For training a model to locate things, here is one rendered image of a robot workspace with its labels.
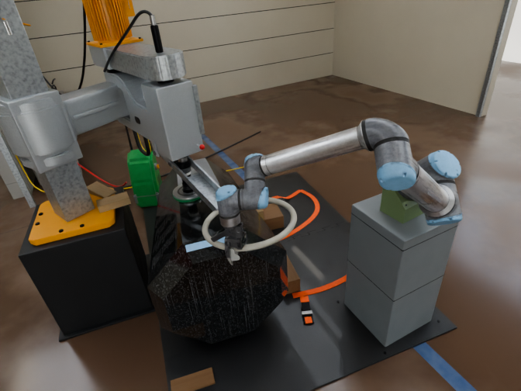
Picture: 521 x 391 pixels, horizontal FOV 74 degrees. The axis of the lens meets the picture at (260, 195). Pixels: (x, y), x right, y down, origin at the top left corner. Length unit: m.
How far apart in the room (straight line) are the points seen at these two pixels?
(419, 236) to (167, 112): 1.46
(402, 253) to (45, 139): 1.98
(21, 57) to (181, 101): 0.81
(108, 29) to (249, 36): 5.21
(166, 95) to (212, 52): 5.33
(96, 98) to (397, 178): 1.88
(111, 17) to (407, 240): 2.12
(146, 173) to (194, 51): 3.83
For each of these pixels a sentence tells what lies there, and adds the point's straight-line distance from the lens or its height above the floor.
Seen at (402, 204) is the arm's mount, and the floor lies 0.96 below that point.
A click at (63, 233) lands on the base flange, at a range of 2.42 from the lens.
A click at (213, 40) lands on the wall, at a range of 7.25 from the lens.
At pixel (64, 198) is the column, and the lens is 2.45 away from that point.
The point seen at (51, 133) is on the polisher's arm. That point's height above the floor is 1.36.
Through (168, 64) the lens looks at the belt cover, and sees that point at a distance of 1.92.
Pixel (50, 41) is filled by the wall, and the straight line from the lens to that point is 6.83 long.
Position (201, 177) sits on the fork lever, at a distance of 2.16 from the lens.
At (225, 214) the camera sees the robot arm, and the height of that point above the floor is 1.16.
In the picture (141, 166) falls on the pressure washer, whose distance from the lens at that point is 3.77.
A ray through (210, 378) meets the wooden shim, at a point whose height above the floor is 0.03.
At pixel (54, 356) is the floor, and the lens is 2.84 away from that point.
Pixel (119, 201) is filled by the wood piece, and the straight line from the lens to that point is 2.46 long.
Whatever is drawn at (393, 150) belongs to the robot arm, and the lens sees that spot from 1.20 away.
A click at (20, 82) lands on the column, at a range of 2.25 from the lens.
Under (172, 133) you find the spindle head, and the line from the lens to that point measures 2.02.
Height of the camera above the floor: 1.98
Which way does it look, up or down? 32 degrees down
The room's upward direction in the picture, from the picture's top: 5 degrees counter-clockwise
